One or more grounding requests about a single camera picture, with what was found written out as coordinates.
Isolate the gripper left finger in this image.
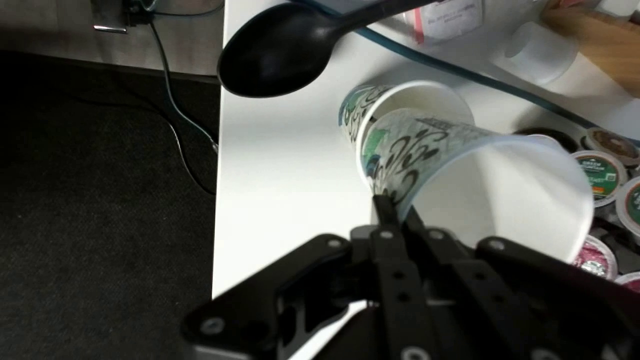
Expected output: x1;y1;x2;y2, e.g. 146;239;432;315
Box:
181;195;437;360

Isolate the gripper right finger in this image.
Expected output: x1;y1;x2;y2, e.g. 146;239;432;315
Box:
400;207;640;360

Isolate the printed paper coffee cup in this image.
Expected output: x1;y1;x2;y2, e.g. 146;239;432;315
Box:
338;80;476;157
356;107;596;266

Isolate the pink lid coffee pod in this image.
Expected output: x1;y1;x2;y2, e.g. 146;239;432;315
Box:
572;235;619;281
615;271;640;294

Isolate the black coffee pod tray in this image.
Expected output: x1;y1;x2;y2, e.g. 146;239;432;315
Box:
514;127;640;301

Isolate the green lid coffee pod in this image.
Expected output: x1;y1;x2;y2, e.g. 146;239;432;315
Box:
615;177;640;239
572;150;630;208

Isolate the brown lid coffee pod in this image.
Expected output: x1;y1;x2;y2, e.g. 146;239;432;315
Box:
585;127;640;168

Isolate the wooden board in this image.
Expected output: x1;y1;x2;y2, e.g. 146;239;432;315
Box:
542;0;640;99

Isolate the large black plastic spoon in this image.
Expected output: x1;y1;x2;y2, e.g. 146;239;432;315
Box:
216;0;442;99

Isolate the teal cable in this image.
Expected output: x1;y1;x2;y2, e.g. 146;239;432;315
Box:
292;0;640;147

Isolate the black cable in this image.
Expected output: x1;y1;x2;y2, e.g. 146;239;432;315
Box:
147;20;217;196

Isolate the blue cable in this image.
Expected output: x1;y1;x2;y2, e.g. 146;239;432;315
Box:
162;65;220;154

